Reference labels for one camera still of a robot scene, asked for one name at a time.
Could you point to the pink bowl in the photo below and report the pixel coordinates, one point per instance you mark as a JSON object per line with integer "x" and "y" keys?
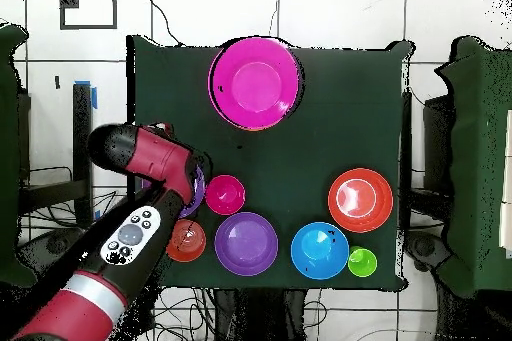
{"x": 256, "y": 85}

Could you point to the small crimson bowl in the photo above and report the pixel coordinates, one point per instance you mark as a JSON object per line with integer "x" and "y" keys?
{"x": 225, "y": 195}

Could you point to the blue tape strip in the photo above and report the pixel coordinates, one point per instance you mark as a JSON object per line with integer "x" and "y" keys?
{"x": 94, "y": 99}

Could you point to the white box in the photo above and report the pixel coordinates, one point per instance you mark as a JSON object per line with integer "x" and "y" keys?
{"x": 507, "y": 217}

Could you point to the dark green tablecloth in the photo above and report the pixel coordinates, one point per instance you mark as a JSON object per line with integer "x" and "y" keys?
{"x": 340, "y": 117}

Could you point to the small red-orange bowl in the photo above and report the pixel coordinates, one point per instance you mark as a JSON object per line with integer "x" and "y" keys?
{"x": 190, "y": 243}

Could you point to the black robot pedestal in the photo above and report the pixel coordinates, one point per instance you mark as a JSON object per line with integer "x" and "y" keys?
{"x": 260, "y": 317}

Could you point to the green cloth side table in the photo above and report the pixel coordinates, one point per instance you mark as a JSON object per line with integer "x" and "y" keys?
{"x": 8, "y": 217}
{"x": 472, "y": 157}

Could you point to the purple bowl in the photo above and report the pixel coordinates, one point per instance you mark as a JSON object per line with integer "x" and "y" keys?
{"x": 246, "y": 245}
{"x": 198, "y": 193}

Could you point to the blue bowl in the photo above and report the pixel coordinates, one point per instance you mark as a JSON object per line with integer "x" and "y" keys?
{"x": 320, "y": 257}

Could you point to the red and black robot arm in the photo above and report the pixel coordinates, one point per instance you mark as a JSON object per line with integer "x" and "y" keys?
{"x": 160, "y": 157}

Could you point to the green cup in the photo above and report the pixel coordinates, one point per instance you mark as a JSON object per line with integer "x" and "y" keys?
{"x": 362, "y": 263}

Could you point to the black bench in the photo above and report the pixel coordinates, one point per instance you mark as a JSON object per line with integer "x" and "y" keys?
{"x": 82, "y": 117}

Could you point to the large red-orange bowl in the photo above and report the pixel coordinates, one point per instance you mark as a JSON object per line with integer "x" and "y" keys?
{"x": 380, "y": 201}

